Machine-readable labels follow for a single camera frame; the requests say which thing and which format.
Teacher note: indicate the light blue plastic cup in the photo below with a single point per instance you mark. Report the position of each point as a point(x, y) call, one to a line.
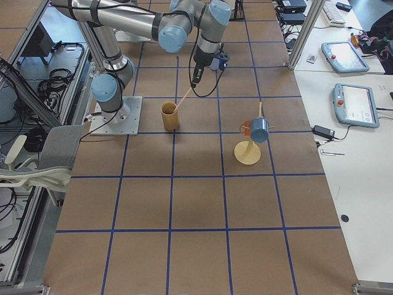
point(215, 65)

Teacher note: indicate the orange cup on stand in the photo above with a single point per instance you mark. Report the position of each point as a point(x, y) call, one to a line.
point(245, 128)

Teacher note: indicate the allen key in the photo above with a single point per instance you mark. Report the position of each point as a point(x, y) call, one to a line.
point(323, 152)

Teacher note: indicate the white keyboard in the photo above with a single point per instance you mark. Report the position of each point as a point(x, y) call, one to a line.
point(332, 15)

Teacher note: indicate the aluminium frame post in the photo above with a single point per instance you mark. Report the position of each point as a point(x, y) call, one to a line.
point(313, 13)

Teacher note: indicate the black power adapter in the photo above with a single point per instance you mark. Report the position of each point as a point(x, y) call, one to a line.
point(323, 132)

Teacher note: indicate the bamboo cylinder holder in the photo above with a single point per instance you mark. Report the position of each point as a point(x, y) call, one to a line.
point(169, 115)

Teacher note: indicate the round wooden cup stand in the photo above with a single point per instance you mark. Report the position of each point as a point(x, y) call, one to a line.
point(248, 152)

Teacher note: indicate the teach pendant near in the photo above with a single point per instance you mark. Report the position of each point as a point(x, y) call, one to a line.
point(355, 105)

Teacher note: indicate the blue cup on stand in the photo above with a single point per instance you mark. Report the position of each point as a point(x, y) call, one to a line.
point(259, 128)

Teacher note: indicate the teach pendant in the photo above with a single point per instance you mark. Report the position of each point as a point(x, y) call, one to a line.
point(355, 105)
point(343, 57)

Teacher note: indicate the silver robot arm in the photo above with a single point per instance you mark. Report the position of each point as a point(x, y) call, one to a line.
point(106, 24)

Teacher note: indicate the grey office chair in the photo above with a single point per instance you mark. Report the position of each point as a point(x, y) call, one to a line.
point(52, 169)

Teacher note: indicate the teach pendant far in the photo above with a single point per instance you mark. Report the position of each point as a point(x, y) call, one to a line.
point(343, 57)

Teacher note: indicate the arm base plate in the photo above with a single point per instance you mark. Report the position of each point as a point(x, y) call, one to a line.
point(125, 122)

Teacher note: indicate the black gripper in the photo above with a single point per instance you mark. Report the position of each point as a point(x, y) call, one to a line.
point(201, 59)

